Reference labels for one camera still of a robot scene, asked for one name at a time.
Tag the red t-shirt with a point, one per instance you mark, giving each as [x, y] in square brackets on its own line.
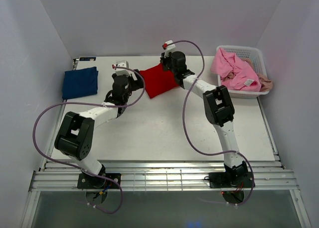
[158, 81]

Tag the pink t-shirt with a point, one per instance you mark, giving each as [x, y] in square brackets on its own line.
[235, 73]

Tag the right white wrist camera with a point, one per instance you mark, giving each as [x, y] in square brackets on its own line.
[168, 47]

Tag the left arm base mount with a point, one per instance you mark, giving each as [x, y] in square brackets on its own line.
[97, 188]

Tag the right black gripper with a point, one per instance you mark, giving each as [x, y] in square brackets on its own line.
[164, 61]

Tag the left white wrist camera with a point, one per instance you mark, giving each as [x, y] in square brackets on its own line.
[122, 66]

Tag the folded blue t-shirt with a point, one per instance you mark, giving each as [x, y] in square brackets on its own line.
[80, 83]

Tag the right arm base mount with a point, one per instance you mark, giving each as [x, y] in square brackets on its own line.
[232, 190]

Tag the small blue label sticker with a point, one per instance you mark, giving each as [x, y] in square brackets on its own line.
[87, 58]

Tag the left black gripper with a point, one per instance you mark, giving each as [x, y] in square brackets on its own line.
[136, 81]

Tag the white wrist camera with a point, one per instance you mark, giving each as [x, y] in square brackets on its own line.
[122, 66]
[168, 47]

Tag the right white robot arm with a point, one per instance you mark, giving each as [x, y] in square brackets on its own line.
[219, 111]

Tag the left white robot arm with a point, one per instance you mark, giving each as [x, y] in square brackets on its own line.
[75, 136]

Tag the aluminium table frame rail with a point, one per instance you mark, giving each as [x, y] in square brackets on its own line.
[162, 176]

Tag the beige garment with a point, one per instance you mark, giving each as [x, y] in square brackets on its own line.
[266, 84]

